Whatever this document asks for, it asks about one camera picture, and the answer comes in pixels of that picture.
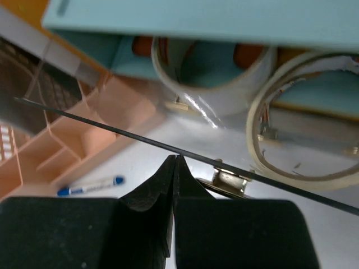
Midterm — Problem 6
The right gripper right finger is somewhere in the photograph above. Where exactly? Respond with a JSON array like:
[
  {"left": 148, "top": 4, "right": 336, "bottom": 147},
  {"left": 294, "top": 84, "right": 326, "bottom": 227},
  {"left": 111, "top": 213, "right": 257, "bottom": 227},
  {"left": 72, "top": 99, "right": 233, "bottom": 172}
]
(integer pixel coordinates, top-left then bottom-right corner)
[{"left": 173, "top": 156, "right": 320, "bottom": 268}]

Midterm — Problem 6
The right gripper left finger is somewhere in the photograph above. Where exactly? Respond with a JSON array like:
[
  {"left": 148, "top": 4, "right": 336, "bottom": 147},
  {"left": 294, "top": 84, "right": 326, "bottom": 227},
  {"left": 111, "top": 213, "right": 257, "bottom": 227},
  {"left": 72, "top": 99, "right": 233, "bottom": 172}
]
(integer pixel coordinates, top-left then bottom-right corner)
[{"left": 1, "top": 155, "right": 176, "bottom": 268}]

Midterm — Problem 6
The blue white marker pen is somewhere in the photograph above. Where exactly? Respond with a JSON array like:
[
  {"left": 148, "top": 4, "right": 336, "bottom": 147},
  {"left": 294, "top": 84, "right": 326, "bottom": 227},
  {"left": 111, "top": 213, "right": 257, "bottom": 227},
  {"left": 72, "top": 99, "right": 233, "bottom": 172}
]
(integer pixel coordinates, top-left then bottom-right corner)
[{"left": 57, "top": 175, "right": 125, "bottom": 197}]

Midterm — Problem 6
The grey tape roll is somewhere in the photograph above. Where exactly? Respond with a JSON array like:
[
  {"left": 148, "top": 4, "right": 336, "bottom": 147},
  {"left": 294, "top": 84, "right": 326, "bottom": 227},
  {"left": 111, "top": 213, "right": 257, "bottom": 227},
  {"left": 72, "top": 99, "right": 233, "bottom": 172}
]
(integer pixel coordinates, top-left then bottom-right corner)
[{"left": 151, "top": 38, "right": 277, "bottom": 118}]

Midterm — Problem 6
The beige masking tape ring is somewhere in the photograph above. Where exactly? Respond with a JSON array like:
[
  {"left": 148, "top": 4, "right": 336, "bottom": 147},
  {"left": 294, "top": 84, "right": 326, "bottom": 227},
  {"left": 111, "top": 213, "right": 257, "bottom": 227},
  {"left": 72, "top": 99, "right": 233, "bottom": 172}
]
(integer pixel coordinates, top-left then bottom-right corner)
[{"left": 246, "top": 50, "right": 359, "bottom": 192}]

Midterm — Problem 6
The orange folder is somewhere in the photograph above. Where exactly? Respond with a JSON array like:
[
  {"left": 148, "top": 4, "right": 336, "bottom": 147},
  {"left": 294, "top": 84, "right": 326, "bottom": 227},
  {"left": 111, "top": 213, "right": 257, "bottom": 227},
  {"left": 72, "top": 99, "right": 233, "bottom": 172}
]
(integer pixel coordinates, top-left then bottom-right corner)
[{"left": 1, "top": 1, "right": 111, "bottom": 87}]

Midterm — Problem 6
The pink plastic file organizer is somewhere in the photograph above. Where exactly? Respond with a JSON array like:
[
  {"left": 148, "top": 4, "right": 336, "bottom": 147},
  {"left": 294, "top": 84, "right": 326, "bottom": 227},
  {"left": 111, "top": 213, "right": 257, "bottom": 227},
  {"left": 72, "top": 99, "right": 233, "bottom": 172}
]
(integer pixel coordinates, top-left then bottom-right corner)
[{"left": 0, "top": 36, "right": 169, "bottom": 202}]

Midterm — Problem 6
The teal drawer cabinet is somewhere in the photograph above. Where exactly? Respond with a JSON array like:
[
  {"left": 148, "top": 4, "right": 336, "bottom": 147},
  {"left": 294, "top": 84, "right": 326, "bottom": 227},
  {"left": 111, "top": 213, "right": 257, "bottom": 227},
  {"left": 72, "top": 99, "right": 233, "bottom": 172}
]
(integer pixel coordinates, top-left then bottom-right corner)
[{"left": 42, "top": 1, "right": 358, "bottom": 127}]

